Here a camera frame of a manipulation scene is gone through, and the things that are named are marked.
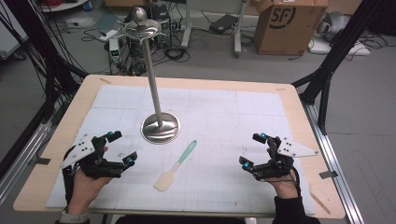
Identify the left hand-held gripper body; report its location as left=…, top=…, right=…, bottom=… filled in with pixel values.
left=60, top=133, right=126, bottom=179

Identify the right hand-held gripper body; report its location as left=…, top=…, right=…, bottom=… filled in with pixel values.
left=252, top=135, right=319, bottom=182

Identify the spatula with teal handle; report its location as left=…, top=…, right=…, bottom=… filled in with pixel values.
left=153, top=139, right=198, bottom=192

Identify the tall metal utensil rack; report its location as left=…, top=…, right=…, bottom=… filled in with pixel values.
left=117, top=7, right=182, bottom=145

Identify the person's left hand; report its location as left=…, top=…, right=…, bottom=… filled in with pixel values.
left=66, top=169, right=112, bottom=215

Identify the person's right hand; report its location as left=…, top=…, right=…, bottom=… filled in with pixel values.
left=270, top=170, right=301, bottom=200

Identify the white grid mat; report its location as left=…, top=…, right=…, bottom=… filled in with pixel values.
left=45, top=84, right=318, bottom=217

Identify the grey wristwatch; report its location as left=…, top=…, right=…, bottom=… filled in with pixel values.
left=58, top=207, right=92, bottom=224

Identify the thin wooden stick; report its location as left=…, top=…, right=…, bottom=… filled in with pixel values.
left=310, top=191, right=332, bottom=216

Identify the white device with green display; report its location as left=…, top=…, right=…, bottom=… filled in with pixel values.
left=107, top=36, right=121, bottom=64

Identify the white power strip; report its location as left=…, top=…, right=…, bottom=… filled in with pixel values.
left=98, top=29, right=120, bottom=43

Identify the white stand leg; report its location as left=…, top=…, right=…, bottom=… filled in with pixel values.
left=233, top=0, right=249, bottom=59
left=180, top=0, right=193, bottom=49

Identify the brown cardboard box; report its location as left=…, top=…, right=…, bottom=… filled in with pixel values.
left=252, top=0, right=330, bottom=57

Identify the flat white board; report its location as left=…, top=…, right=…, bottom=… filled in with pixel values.
left=307, top=36, right=372, bottom=57

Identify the flat black box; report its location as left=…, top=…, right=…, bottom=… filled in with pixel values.
left=208, top=13, right=240, bottom=35

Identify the grey round appliance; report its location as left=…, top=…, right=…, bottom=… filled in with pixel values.
left=316, top=10, right=352, bottom=44

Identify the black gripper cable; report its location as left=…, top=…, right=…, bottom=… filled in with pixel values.
left=274, top=162, right=303, bottom=198

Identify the black gripper strap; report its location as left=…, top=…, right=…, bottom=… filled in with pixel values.
left=62, top=166, right=77, bottom=207

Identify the aluminium rail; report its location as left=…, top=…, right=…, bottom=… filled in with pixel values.
left=0, top=119, right=53, bottom=204
left=302, top=102, right=366, bottom=224

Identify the tangle of black floor cables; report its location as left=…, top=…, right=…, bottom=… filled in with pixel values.
left=120, top=18, right=191, bottom=77

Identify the black metal frame stand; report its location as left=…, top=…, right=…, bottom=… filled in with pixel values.
left=291, top=0, right=389, bottom=136
left=0, top=0, right=90, bottom=124

